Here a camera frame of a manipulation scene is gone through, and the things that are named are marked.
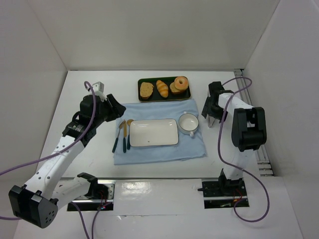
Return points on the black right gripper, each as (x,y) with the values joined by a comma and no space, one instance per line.
(213,112)

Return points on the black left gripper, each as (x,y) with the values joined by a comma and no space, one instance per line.
(110,108)

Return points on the striped bread roll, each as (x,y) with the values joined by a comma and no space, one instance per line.
(162,88)

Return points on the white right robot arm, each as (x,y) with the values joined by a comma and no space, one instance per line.
(248,133)

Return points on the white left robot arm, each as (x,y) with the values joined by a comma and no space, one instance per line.
(40,198)

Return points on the large bread slice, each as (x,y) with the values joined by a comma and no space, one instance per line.
(146,90)

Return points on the small bread slice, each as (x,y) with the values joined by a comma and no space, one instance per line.
(174,90)

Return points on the gold spoon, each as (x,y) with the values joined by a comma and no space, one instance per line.
(129,125)

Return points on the gold knife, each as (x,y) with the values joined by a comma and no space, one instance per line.
(124,137)

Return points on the orange sugared donut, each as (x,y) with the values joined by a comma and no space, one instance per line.
(181,83)

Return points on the dark green tray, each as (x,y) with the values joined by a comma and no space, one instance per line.
(156,97)

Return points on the white rectangular plate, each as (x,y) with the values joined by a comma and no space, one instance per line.
(153,132)

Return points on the light blue cloth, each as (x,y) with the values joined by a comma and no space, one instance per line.
(186,148)

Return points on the white bowl with handles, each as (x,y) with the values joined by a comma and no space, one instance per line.
(188,124)

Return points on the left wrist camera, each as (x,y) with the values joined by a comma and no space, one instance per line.
(98,87)

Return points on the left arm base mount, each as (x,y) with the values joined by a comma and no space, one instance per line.
(102,198)

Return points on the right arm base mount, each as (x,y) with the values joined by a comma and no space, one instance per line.
(221,196)

